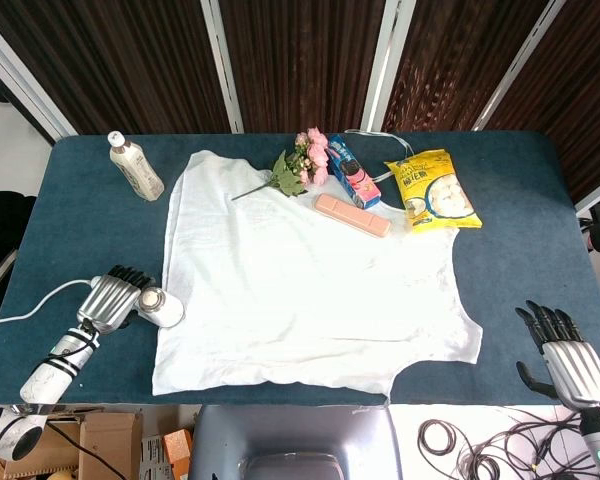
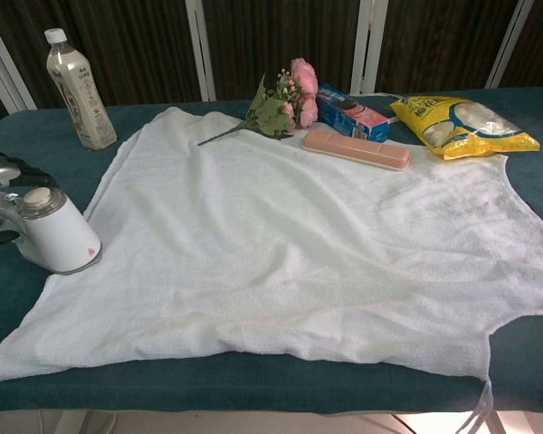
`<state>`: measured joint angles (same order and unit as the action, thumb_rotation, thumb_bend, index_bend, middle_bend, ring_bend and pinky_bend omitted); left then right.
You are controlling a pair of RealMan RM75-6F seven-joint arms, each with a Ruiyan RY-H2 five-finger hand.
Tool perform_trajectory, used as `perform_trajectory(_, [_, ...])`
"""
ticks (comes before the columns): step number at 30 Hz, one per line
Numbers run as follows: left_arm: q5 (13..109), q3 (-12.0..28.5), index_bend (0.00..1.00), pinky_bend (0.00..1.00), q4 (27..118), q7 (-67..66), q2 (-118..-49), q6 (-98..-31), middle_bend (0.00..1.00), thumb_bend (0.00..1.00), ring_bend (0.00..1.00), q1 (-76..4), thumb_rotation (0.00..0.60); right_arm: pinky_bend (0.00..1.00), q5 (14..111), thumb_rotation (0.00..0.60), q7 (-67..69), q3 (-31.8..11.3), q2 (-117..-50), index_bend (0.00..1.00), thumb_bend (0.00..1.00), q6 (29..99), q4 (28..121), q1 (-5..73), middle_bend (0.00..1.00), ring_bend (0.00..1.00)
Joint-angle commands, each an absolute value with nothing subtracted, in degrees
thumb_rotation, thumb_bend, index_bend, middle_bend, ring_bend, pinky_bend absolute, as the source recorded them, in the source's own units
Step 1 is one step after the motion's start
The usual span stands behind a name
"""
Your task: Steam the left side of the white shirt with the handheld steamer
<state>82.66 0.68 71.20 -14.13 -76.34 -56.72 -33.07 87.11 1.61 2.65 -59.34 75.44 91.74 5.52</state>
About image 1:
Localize white towel cloth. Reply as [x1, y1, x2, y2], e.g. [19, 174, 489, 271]
[150, 149, 483, 399]

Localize black chair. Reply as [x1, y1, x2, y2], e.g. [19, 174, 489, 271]
[0, 183, 38, 302]

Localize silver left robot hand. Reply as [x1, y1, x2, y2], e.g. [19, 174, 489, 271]
[77, 265, 157, 336]

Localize white handheld steam iron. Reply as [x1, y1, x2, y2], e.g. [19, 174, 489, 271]
[89, 276, 187, 330]

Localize brown cardboard box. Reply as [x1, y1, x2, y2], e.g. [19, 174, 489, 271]
[43, 407, 144, 480]

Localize blue pink cookie box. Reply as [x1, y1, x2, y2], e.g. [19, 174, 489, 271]
[326, 133, 383, 211]

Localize tangled black cables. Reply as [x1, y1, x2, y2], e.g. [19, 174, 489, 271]
[457, 407, 599, 480]

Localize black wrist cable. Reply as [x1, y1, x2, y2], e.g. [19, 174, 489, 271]
[47, 322, 102, 364]

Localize pink artificial flower bouquet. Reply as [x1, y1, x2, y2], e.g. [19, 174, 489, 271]
[230, 126, 330, 203]

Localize thin white ribbon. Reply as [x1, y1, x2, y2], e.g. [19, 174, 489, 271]
[343, 128, 412, 184]

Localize pink oblong plastic case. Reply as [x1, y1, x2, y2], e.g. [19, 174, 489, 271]
[313, 193, 393, 239]

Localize coiled black cable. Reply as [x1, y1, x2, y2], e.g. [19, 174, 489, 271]
[418, 419, 460, 458]

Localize thin white cable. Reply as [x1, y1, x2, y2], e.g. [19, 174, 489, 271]
[0, 278, 99, 327]

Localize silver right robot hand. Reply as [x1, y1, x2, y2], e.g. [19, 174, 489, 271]
[514, 299, 600, 414]

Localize brown folding screen white frame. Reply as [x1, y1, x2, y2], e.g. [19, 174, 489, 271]
[0, 0, 600, 204]

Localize milk tea plastic bottle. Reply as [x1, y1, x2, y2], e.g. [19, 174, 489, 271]
[107, 130, 166, 203]

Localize yellow snack bag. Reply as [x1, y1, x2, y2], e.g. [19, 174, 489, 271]
[383, 149, 484, 236]

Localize small orange box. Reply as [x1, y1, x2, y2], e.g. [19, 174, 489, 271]
[161, 428, 195, 477]

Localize dark teal table cover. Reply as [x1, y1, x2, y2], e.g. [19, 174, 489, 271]
[0, 130, 600, 408]

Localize grey robot torso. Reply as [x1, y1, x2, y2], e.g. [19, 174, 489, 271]
[186, 403, 404, 480]

